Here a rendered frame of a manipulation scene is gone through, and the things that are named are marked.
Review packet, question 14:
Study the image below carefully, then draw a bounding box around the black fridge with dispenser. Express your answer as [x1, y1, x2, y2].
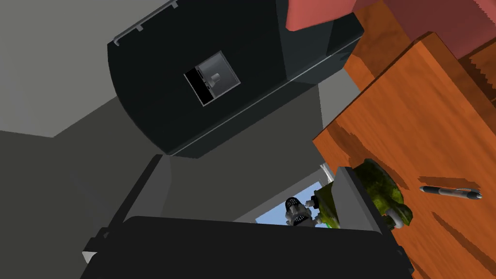
[106, 0, 365, 159]

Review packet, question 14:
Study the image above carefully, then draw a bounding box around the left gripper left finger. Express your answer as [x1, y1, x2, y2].
[105, 154, 172, 234]

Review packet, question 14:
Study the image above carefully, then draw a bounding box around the brown wooden table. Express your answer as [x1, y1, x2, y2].
[312, 31, 496, 279]

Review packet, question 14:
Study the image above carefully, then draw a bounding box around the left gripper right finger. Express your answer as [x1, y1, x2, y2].
[335, 166, 393, 233]

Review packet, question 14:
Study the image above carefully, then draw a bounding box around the mottled green and grey object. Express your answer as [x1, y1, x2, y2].
[284, 157, 414, 231]

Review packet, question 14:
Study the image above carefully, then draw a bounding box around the grey and black pen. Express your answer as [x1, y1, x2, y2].
[418, 186, 483, 201]

